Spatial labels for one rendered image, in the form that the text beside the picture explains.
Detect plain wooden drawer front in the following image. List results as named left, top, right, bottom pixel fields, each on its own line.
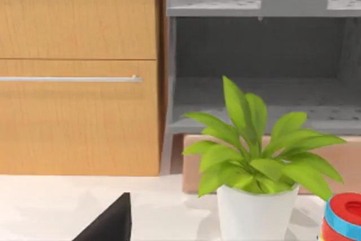
left=0, top=0, right=157, bottom=60

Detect long metal handle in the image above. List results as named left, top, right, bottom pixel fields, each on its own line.
left=0, top=75, right=144, bottom=84

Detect green plant in white pot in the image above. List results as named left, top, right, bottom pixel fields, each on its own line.
left=182, top=75, right=347, bottom=241

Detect stack of coloured rings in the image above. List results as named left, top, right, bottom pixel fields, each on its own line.
left=317, top=192, right=361, bottom=241

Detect grey pierced open shelves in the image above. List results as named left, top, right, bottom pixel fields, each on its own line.
left=165, top=0, right=361, bottom=174

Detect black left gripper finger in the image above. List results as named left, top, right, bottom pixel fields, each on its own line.
left=72, top=192, right=133, bottom=241

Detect wooden drawer front with handle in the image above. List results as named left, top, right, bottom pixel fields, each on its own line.
left=0, top=59, right=161, bottom=177

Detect wooden cupboard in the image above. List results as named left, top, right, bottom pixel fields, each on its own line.
left=0, top=0, right=170, bottom=177

